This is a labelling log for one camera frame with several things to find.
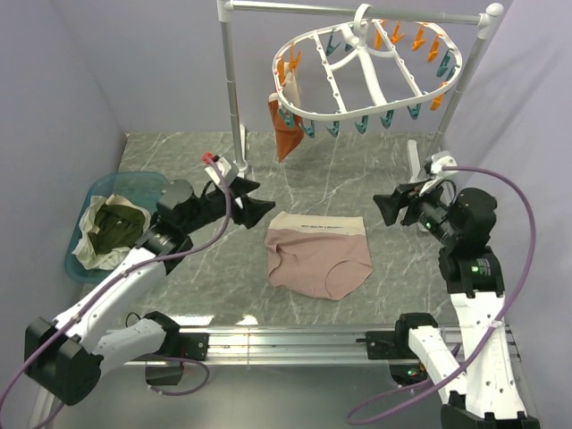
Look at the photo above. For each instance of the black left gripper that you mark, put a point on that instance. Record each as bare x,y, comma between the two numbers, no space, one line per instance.
252,210

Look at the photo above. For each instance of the white oval clip hanger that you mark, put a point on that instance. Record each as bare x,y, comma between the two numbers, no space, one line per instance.
364,41

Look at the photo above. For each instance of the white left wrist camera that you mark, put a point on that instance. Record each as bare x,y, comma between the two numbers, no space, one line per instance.
218,168

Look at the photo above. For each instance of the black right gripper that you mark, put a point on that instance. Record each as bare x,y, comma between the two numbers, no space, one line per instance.
389,205

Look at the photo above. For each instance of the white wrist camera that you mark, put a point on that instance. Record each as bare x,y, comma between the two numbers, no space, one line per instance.
437,170
218,168

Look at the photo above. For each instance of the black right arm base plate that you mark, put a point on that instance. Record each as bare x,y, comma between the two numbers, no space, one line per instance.
382,345

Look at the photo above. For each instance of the aluminium rail front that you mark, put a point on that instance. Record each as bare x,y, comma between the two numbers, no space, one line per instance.
291,345

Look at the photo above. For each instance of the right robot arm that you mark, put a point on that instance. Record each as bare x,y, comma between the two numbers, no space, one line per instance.
482,392

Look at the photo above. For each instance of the white rack foot left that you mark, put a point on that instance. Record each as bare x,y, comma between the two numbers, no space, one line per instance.
240,149

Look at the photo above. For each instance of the white rack foot right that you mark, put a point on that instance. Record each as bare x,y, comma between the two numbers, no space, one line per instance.
413,160

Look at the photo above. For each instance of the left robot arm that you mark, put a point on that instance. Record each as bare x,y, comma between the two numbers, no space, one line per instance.
68,355

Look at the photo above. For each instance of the teal plastic basket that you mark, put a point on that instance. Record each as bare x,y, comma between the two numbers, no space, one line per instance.
142,188

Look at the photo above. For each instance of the white rack foot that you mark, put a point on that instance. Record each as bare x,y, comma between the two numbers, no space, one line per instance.
240,149
413,160

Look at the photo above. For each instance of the pink underwear white waistband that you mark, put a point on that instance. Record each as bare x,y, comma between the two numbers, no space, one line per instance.
321,257

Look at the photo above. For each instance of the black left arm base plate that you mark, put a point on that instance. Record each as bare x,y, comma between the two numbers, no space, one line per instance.
192,345

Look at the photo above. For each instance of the pile of clothes in basket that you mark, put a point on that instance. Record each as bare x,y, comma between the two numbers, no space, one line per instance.
109,228

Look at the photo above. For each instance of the silver clothes rack frame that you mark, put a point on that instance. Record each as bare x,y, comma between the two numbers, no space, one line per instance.
470,33

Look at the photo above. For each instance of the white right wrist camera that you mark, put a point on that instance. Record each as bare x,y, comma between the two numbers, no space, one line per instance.
437,170

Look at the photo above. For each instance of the orange underwear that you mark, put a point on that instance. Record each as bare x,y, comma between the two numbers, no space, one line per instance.
287,139

